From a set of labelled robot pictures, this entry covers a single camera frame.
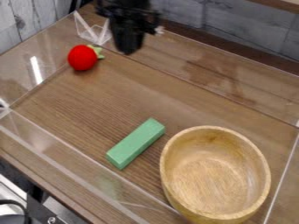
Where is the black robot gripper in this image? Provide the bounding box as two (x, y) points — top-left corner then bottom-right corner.
(96, 0), (164, 55)

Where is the red plush strawberry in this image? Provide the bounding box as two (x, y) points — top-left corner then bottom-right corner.
(68, 45), (105, 71)

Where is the green rectangular block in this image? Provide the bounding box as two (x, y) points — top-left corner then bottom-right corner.
(106, 118), (165, 170)

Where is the wooden bowl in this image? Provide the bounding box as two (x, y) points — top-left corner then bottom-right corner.
(160, 125), (270, 224)

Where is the clear acrylic corner bracket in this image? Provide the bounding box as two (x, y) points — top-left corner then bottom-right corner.
(73, 11), (112, 46)

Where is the clear acrylic tray wall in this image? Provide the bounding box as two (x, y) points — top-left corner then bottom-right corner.
(0, 14), (299, 224)

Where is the black cable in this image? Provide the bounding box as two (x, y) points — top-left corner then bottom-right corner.
(0, 199), (33, 224)

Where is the black metal mount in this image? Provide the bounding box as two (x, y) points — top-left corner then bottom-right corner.
(26, 195), (68, 224)

